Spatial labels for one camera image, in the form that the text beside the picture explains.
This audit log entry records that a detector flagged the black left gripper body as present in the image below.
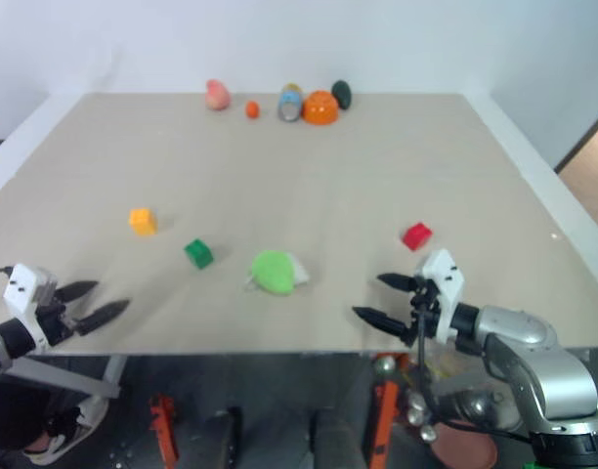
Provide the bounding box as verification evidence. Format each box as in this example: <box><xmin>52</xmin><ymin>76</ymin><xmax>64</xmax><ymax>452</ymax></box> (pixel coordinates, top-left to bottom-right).
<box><xmin>33</xmin><ymin>298</ymin><xmax>81</xmax><ymax>346</ymax></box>

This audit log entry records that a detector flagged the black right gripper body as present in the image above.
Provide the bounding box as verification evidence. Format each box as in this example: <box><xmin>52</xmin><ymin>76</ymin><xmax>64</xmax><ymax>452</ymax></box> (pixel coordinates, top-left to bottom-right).
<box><xmin>402</xmin><ymin>274</ymin><xmax>445</xmax><ymax>349</ymax></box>

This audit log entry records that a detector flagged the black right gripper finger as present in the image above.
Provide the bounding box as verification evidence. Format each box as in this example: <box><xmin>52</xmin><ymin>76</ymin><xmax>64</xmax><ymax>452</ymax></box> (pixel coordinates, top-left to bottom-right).
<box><xmin>351</xmin><ymin>305</ymin><xmax>413</xmax><ymax>344</ymax></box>
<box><xmin>375</xmin><ymin>272</ymin><xmax>419</xmax><ymax>295</ymax></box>

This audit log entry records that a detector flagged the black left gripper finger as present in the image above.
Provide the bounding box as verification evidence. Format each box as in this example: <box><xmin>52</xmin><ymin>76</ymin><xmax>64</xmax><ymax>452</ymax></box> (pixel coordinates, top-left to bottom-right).
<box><xmin>73</xmin><ymin>298</ymin><xmax>132</xmax><ymax>337</ymax></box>
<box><xmin>54</xmin><ymin>279</ymin><xmax>102</xmax><ymax>302</ymax></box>

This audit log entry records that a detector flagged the red cube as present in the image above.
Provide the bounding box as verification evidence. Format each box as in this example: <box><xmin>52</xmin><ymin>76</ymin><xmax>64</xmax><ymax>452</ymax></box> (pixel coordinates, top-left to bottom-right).
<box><xmin>402</xmin><ymin>222</ymin><xmax>436</xmax><ymax>252</ymax></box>

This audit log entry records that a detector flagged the orange-yellow cube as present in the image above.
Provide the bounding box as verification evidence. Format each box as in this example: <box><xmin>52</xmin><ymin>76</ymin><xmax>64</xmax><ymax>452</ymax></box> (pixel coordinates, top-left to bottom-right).
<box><xmin>128</xmin><ymin>207</ymin><xmax>159</xmax><ymax>237</ymax></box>

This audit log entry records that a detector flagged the orange metal stand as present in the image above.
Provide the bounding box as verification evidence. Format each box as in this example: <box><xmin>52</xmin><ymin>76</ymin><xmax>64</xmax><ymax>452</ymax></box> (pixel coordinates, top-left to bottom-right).
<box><xmin>148</xmin><ymin>393</ymin><xmax>181</xmax><ymax>469</ymax></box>
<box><xmin>367</xmin><ymin>352</ymin><xmax>410</xmax><ymax>469</ymax></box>

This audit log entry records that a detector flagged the white sneaker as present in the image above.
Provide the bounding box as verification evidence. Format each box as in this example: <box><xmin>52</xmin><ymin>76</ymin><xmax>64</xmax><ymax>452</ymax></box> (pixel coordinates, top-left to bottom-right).
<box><xmin>22</xmin><ymin>396</ymin><xmax>110</xmax><ymax>466</ymax></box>

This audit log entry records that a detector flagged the green cube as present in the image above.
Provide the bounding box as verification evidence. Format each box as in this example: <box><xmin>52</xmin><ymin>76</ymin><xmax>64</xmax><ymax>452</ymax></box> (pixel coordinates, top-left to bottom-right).
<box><xmin>183</xmin><ymin>237</ymin><xmax>216</xmax><ymax>270</ymax></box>

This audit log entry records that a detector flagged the reddish brown plate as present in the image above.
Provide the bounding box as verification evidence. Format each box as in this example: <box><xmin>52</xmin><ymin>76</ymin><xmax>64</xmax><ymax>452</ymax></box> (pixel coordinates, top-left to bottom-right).
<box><xmin>431</xmin><ymin>420</ymin><xmax>499</xmax><ymax>469</ymax></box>

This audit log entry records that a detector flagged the orange plastic bowl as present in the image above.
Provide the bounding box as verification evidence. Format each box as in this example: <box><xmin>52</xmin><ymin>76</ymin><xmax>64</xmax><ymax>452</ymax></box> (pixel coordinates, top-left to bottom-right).
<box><xmin>300</xmin><ymin>90</ymin><xmax>341</xmax><ymax>127</ymax></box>

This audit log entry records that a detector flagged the dark green avocado toy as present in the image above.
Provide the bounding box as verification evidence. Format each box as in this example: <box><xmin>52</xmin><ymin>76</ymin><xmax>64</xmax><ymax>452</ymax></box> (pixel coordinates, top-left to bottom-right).
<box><xmin>330</xmin><ymin>79</ymin><xmax>355</xmax><ymax>111</ymax></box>

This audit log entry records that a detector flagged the pink peach toy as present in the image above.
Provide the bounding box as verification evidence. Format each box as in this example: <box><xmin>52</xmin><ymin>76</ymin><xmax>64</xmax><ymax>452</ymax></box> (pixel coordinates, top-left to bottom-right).
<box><xmin>204</xmin><ymin>78</ymin><xmax>233</xmax><ymax>112</ymax></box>

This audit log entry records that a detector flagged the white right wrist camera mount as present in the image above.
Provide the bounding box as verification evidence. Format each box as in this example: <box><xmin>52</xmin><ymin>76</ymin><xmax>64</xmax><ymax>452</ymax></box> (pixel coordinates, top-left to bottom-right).
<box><xmin>414</xmin><ymin>247</ymin><xmax>468</xmax><ymax>343</ymax></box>

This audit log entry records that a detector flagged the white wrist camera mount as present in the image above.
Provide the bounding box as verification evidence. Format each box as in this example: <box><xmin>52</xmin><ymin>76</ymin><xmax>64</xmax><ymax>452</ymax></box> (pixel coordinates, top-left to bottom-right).
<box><xmin>414</xmin><ymin>247</ymin><xmax>468</xmax><ymax>343</ymax></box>
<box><xmin>3</xmin><ymin>263</ymin><xmax>60</xmax><ymax>351</ymax></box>

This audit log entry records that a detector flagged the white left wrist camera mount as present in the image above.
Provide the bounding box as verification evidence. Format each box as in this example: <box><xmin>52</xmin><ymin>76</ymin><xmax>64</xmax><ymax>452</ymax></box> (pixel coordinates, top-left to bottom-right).
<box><xmin>3</xmin><ymin>263</ymin><xmax>60</xmax><ymax>351</ymax></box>

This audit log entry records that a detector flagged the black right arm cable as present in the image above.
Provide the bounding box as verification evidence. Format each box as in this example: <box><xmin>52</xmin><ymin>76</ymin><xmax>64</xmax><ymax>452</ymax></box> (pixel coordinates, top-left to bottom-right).
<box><xmin>412</xmin><ymin>312</ymin><xmax>534</xmax><ymax>444</ymax></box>

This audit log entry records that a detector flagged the grey table frame bar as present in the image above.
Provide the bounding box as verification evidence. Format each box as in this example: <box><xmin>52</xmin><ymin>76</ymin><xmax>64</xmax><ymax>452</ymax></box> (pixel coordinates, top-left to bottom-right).
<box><xmin>15</xmin><ymin>355</ymin><xmax>129</xmax><ymax>401</ymax></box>

